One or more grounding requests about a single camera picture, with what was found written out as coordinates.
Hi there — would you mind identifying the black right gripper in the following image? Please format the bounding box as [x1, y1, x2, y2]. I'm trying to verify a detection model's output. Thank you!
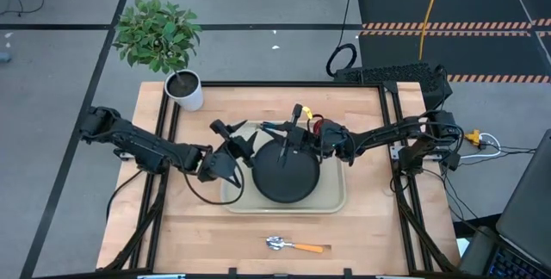
[262, 104, 356, 167]

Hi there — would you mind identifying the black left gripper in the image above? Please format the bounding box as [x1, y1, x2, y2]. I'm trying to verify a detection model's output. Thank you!
[198, 119, 260, 189]

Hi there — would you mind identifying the black round plate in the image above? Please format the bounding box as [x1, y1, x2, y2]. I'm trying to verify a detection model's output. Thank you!
[251, 138, 322, 205]

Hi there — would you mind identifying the steel spoon with orange handle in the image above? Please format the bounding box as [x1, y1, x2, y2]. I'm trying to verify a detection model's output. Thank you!
[265, 235, 325, 255]

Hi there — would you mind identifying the beige plastic tray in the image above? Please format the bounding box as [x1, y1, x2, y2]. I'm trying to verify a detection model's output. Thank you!
[220, 119, 348, 215]

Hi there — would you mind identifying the white plant pot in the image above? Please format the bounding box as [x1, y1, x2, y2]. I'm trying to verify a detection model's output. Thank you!
[164, 69, 205, 113]

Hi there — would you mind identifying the green leafy plant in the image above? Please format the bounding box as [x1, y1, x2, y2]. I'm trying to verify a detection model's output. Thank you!
[111, 0, 203, 76]

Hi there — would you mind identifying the yellow plug connector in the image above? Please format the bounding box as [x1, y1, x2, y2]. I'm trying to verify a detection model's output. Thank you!
[463, 129, 482, 146]

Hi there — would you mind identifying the black hazard-striped floor mat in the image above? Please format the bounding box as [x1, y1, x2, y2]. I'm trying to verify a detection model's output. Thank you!
[356, 0, 551, 84]

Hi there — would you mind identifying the dark laptop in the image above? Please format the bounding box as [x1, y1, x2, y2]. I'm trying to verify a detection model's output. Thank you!
[459, 127, 551, 279]

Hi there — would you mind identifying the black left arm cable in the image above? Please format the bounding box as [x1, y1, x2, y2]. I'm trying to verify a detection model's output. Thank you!
[183, 161, 246, 207]

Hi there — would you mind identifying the black floor cable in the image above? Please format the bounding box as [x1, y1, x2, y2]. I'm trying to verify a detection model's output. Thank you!
[325, 0, 359, 78]

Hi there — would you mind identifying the yellow hanging cable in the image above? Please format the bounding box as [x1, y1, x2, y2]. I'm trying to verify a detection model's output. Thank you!
[418, 0, 446, 61]

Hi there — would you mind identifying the white cable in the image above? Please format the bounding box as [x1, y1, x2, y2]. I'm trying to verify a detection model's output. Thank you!
[459, 132, 503, 160]

